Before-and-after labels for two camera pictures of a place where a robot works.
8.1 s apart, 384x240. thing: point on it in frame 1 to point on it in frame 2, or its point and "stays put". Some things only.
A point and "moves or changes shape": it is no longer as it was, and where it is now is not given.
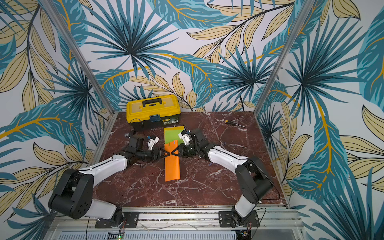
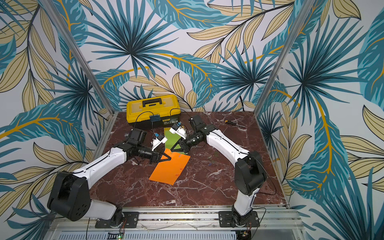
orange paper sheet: x=172 y=164 moves or changes shape
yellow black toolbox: x=161 y=111 stays put
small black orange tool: x=230 y=123 stays put
